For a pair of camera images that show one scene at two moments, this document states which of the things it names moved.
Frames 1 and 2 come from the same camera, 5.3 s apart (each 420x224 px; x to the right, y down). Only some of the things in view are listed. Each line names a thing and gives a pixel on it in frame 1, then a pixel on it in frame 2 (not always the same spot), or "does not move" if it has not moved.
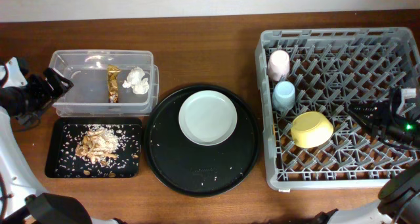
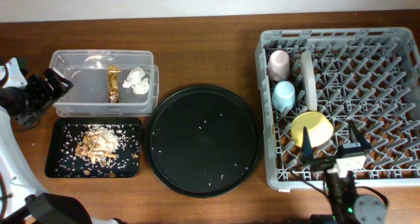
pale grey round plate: (207, 117) → (309, 81)
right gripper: (380, 115) → (328, 161)
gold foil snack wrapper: (113, 85) does not move
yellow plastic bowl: (310, 129) does not move
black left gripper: (46, 87) does not move
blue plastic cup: (283, 96) does not move
